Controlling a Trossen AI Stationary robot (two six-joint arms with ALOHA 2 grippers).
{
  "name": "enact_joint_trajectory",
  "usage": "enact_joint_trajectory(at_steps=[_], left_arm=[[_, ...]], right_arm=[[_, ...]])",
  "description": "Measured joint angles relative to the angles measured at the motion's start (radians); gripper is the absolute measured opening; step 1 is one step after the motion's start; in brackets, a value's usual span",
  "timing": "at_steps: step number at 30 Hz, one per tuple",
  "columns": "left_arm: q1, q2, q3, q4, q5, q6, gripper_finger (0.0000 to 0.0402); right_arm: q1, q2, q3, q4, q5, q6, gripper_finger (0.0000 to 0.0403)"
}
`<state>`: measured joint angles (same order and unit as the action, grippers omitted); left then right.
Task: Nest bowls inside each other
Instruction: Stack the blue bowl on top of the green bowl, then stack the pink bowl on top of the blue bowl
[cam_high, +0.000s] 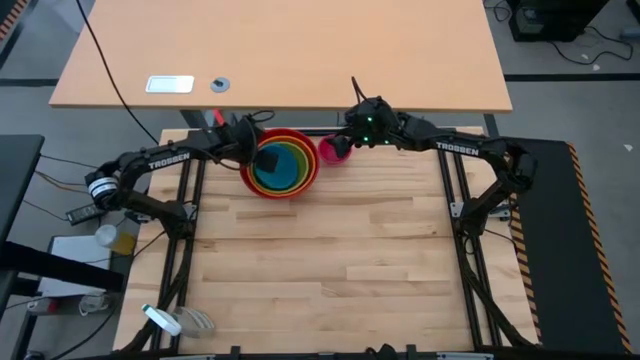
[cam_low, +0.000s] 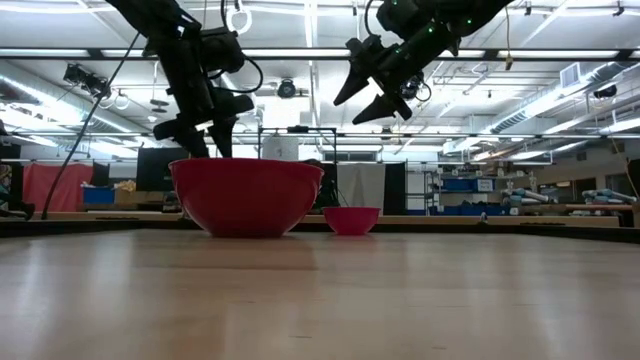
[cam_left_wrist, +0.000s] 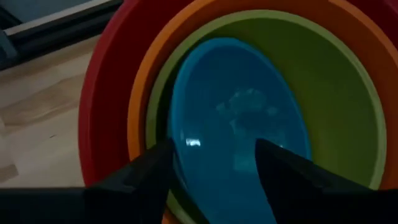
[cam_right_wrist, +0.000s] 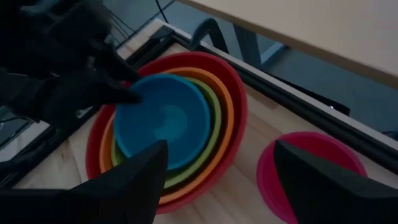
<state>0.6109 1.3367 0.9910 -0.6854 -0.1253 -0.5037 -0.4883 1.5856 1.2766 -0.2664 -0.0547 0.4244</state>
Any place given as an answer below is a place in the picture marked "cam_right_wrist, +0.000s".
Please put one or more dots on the grey desk leg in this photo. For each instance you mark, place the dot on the grey desk leg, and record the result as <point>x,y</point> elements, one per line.
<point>248,46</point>

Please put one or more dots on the light wooden desk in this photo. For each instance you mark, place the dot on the light wooden desk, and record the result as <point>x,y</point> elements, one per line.
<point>311,28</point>

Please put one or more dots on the blue bowl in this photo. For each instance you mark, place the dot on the blue bowl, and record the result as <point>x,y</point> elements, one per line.
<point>168,118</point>

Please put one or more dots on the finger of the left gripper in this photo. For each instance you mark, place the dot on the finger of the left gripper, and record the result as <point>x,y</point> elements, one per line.
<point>93,95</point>
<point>112,67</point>

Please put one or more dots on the orange bowl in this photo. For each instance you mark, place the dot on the orange bowl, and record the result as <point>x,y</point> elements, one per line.
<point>228,124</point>

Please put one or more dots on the large red bowl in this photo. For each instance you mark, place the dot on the large red bowl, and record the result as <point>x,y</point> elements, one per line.
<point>241,118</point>

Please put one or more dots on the small pink bowl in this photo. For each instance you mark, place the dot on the small pink bowl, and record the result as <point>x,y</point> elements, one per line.
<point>267,180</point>

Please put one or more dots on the green bowl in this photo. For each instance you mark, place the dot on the green bowl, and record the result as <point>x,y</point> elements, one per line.
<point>215,124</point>

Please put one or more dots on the black aluminium table frame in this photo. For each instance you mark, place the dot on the black aluminium table frame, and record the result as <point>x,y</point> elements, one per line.
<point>311,113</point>

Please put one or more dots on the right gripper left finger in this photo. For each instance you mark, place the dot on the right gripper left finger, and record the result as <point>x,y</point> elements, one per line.
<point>130,193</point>

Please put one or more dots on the black desk foot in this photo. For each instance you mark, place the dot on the black desk foot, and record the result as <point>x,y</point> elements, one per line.
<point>326,99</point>

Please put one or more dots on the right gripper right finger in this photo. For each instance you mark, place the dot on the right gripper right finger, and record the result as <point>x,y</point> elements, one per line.
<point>326,193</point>

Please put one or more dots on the white board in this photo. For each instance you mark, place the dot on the white board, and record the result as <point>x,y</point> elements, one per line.
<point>21,146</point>

